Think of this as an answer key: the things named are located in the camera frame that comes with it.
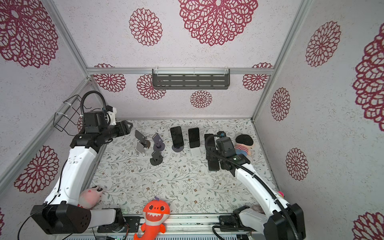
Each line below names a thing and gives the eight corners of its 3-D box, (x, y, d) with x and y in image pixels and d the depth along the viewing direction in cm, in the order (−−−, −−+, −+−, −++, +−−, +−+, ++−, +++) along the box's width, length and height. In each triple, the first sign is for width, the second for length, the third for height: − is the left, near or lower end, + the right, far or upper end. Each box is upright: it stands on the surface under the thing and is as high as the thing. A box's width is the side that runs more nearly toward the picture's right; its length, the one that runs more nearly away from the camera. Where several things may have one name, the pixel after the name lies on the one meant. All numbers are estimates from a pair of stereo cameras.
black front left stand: (151, 165, 97) (149, 161, 93) (153, 155, 102) (151, 150, 98) (161, 165, 97) (160, 161, 93) (163, 155, 102) (162, 150, 98)
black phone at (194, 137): (190, 150, 103) (190, 136, 91) (189, 143, 107) (188, 128, 95) (199, 149, 104) (200, 135, 91) (197, 142, 108) (198, 127, 95)
